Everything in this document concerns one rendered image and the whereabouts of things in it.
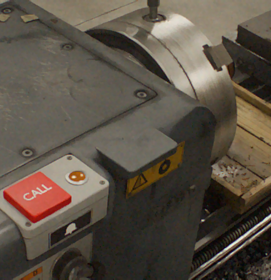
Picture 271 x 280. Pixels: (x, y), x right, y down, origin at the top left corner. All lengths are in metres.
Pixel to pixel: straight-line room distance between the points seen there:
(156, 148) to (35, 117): 0.17
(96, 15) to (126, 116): 2.83
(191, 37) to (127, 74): 0.20
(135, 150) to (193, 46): 0.34
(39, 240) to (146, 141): 0.21
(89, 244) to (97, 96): 0.20
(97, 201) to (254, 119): 0.84
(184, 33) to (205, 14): 2.68
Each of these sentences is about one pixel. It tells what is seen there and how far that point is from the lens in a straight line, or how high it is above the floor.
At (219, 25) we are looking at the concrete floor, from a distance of 3.95.
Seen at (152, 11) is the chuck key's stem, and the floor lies 1.25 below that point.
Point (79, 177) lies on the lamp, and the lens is 0.99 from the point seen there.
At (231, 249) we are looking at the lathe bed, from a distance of 1.66.
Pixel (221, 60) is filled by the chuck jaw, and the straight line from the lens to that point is 1.39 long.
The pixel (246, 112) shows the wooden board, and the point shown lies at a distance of 1.79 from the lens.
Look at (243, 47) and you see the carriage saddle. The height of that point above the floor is 0.92.
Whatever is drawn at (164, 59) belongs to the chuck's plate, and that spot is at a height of 1.22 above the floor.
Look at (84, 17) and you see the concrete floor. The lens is 3.88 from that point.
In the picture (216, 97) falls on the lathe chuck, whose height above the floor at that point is 1.16.
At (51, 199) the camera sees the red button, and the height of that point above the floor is 1.27.
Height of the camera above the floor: 1.90
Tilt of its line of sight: 38 degrees down
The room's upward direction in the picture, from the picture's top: 6 degrees clockwise
